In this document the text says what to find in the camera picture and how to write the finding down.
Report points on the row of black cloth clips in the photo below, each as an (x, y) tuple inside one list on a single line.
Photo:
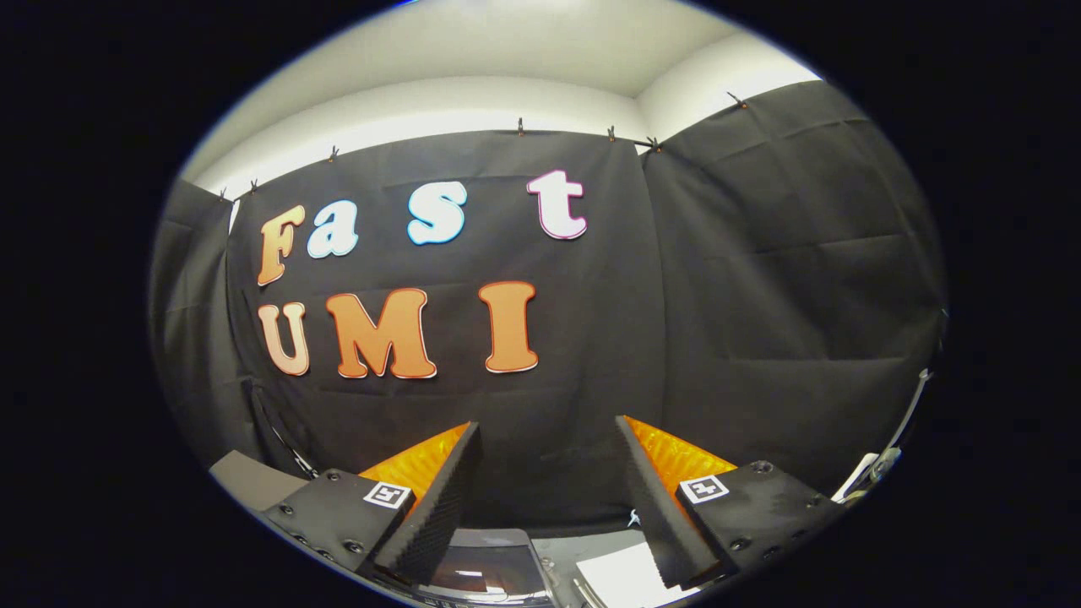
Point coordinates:
[(520, 127)]

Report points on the black backdrop cloth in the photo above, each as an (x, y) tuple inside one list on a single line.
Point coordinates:
[(591, 338)]

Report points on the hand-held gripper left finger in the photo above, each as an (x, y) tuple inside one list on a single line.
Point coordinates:
[(439, 507)]

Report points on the grey board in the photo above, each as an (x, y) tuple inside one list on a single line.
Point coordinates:
[(253, 481)]

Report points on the grey washing machine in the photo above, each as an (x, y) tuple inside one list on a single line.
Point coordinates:
[(562, 566)]

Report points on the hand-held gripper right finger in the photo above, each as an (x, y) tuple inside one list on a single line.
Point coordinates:
[(654, 507)]

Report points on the white sheet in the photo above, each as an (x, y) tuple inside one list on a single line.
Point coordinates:
[(625, 578)]

